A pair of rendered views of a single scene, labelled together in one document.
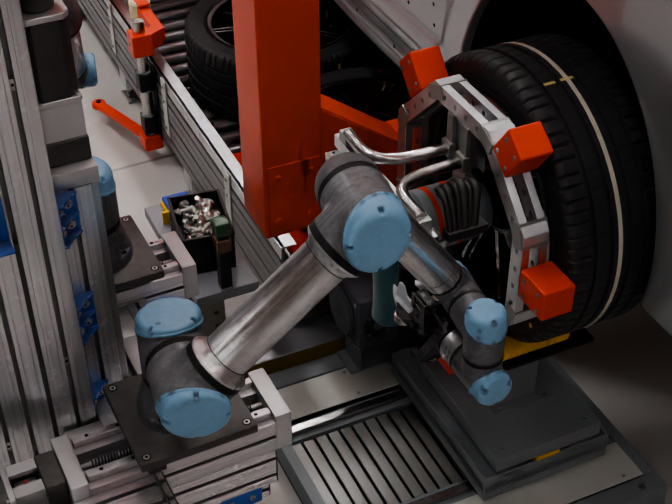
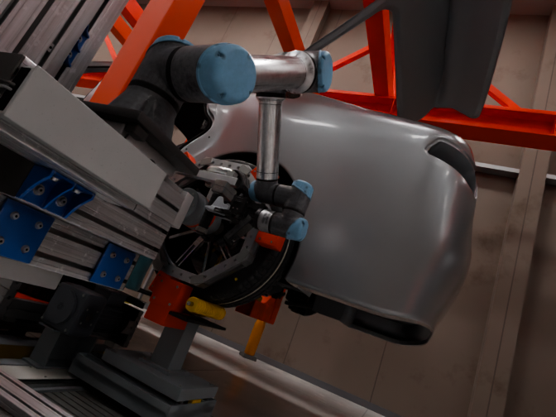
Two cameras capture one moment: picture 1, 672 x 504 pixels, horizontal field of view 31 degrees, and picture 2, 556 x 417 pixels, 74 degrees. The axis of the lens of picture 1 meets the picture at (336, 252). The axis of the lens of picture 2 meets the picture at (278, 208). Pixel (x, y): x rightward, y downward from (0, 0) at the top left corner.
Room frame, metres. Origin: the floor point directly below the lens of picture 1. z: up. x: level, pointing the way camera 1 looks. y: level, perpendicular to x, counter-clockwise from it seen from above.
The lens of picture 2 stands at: (0.75, 0.52, 0.57)
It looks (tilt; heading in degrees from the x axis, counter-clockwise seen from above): 16 degrees up; 320
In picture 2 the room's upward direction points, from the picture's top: 22 degrees clockwise
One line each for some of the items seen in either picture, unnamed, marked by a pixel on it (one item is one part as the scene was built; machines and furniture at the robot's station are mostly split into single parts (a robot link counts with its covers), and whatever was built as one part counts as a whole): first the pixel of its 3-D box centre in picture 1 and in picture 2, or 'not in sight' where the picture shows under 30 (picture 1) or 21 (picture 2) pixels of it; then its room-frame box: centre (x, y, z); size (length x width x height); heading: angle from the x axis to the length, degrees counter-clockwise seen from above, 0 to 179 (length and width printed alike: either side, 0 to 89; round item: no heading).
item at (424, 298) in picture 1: (439, 319); (246, 213); (1.74, -0.20, 0.86); 0.12 x 0.08 x 0.09; 25
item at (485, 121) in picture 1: (465, 207); (205, 218); (2.12, -0.28, 0.85); 0.54 x 0.07 x 0.54; 25
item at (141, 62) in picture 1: (146, 86); not in sight; (3.60, 0.65, 0.30); 0.09 x 0.05 x 0.50; 25
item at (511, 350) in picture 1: (519, 342); (207, 309); (2.06, -0.43, 0.51); 0.29 x 0.06 x 0.06; 115
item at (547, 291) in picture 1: (545, 290); (270, 238); (1.84, -0.42, 0.85); 0.09 x 0.08 x 0.07; 25
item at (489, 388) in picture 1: (481, 372); (289, 226); (1.60, -0.27, 0.85); 0.11 x 0.08 x 0.09; 25
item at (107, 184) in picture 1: (83, 192); not in sight; (2.00, 0.52, 0.98); 0.13 x 0.12 x 0.14; 102
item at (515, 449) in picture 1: (511, 360); (174, 345); (2.19, -0.44, 0.32); 0.40 x 0.30 x 0.28; 25
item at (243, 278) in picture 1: (199, 247); not in sight; (2.52, 0.36, 0.44); 0.43 x 0.17 x 0.03; 25
